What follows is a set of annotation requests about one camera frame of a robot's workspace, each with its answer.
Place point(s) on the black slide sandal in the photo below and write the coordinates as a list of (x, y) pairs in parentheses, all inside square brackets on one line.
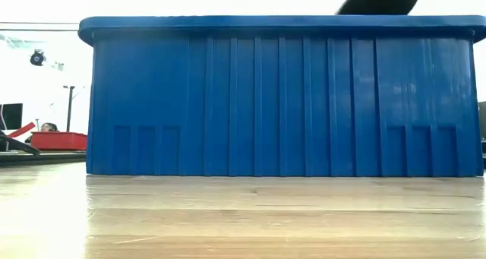
[(379, 0)]

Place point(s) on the blue plastic bin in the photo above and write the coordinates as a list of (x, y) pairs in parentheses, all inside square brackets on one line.
[(281, 99)]

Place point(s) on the red plastic bin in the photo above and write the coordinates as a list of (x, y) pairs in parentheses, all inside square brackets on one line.
[(59, 141)]

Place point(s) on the person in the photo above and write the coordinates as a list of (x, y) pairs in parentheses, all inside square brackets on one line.
[(47, 127)]

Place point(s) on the round black ceiling device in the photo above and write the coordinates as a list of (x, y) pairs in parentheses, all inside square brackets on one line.
[(37, 57)]

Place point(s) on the red bar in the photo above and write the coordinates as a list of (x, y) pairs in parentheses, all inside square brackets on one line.
[(22, 130)]

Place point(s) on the black monitor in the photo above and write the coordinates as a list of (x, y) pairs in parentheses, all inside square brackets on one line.
[(11, 116)]

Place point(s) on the black lamp post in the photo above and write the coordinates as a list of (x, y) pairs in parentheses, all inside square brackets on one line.
[(69, 107)]

